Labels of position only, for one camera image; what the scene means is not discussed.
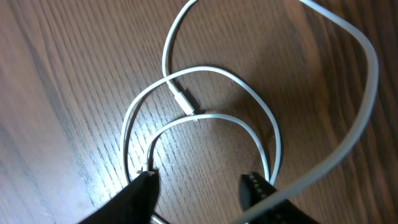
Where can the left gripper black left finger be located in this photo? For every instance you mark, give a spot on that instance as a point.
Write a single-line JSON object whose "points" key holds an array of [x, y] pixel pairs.
{"points": [[135, 204]]}

